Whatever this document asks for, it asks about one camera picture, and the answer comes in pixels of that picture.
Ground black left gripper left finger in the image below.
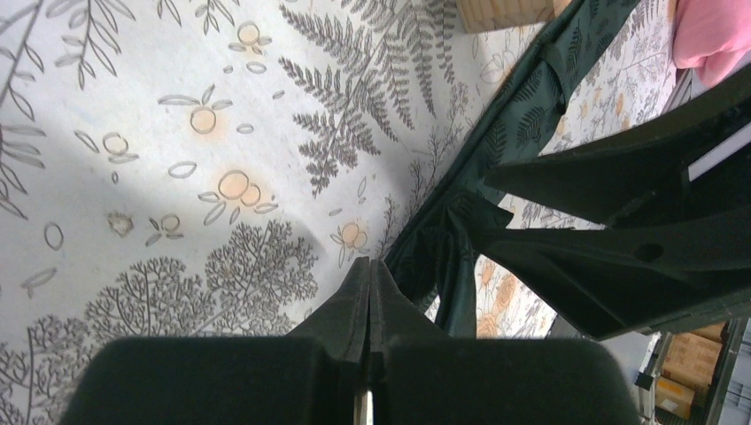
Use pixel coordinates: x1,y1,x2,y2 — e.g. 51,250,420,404
62,258,371,424

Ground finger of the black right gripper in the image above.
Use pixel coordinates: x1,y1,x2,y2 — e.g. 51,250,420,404
470,207,750,340
484,66,750,224

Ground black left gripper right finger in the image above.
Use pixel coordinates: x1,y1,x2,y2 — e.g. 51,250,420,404
369,261,638,424

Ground dark green leaf tie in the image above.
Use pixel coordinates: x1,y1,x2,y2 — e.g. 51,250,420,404
385,1,635,337

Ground cardboard boxes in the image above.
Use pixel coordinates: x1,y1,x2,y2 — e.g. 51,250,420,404
655,322,727,420

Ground pink cloth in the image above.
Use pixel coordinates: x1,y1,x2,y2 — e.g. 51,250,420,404
672,0,750,89

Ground wooden compartment tray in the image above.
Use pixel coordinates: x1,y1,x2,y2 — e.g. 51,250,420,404
456,0,572,34

